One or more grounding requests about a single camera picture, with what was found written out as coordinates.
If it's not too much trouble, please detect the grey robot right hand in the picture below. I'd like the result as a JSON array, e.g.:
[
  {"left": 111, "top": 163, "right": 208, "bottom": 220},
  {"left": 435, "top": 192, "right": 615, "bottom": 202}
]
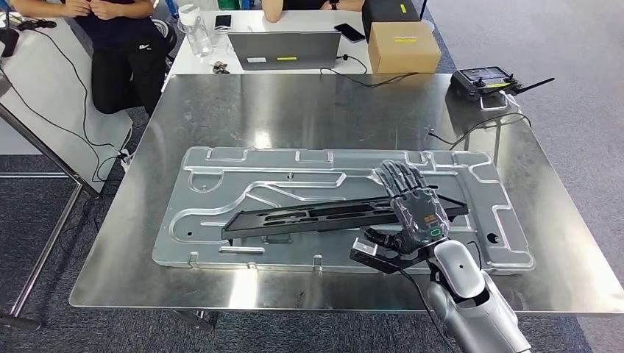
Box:
[{"left": 363, "top": 160, "right": 450, "bottom": 255}]

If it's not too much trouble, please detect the black plastic mounting plate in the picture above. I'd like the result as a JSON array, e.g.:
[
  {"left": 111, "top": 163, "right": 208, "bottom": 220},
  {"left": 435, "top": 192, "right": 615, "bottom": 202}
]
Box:
[{"left": 221, "top": 193, "right": 469, "bottom": 241}]

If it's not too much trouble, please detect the stainless steel workbench table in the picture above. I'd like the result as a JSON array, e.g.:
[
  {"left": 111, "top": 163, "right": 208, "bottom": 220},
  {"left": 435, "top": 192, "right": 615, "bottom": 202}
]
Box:
[{"left": 68, "top": 73, "right": 624, "bottom": 335}]

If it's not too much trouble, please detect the black remote controller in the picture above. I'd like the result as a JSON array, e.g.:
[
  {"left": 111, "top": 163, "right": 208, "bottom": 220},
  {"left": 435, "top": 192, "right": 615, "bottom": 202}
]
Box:
[{"left": 449, "top": 65, "right": 557, "bottom": 112}]

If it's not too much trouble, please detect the brown cardboard box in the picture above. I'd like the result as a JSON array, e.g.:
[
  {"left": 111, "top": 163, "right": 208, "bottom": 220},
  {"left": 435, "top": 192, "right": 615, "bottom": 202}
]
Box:
[{"left": 366, "top": 21, "right": 442, "bottom": 75}]

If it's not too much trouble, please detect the stamped metal sheet panel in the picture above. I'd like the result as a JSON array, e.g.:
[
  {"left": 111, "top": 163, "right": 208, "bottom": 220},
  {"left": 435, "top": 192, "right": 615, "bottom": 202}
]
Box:
[{"left": 152, "top": 146, "right": 536, "bottom": 275}]

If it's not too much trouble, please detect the black box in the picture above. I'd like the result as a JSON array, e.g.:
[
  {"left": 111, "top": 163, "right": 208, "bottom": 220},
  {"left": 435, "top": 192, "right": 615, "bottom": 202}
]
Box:
[{"left": 361, "top": 0, "right": 421, "bottom": 40}]

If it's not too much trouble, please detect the grey laptop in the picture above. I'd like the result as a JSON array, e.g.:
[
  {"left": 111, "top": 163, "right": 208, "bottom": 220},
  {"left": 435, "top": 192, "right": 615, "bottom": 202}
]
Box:
[{"left": 227, "top": 30, "right": 342, "bottom": 71}]

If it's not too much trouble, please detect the person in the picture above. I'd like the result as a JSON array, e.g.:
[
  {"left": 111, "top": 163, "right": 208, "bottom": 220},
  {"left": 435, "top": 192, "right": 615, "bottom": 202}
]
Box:
[
  {"left": 260, "top": 0, "right": 366, "bottom": 24},
  {"left": 10, "top": 0, "right": 169, "bottom": 117}
]

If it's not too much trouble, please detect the clear water bottle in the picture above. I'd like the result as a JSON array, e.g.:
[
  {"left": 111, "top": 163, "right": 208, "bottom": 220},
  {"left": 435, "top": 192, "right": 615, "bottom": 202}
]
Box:
[{"left": 177, "top": 4, "right": 214, "bottom": 58}]

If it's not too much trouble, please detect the white side desk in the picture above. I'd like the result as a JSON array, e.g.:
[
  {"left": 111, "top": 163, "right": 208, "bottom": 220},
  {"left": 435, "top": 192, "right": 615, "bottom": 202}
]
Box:
[{"left": 0, "top": 19, "right": 133, "bottom": 193}]

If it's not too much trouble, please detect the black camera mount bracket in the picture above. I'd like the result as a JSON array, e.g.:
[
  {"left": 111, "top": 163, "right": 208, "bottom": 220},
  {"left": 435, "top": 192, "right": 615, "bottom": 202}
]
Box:
[{"left": 349, "top": 248, "right": 435, "bottom": 275}]

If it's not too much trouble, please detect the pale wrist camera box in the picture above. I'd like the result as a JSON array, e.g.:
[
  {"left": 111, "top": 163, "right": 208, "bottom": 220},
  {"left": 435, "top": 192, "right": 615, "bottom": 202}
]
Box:
[{"left": 352, "top": 238, "right": 380, "bottom": 257}]

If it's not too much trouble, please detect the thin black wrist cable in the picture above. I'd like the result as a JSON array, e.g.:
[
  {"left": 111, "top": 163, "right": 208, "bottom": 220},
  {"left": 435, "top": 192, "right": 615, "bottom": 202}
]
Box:
[{"left": 467, "top": 240, "right": 483, "bottom": 271}]

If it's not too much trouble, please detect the black camera cable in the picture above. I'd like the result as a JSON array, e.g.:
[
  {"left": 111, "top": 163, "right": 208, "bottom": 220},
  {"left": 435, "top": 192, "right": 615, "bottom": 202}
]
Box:
[{"left": 400, "top": 270, "right": 457, "bottom": 353}]

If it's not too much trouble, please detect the steel frame table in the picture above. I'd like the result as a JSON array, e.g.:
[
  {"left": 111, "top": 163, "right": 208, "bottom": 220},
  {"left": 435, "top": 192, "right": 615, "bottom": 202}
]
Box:
[{"left": 0, "top": 73, "right": 101, "bottom": 332}]

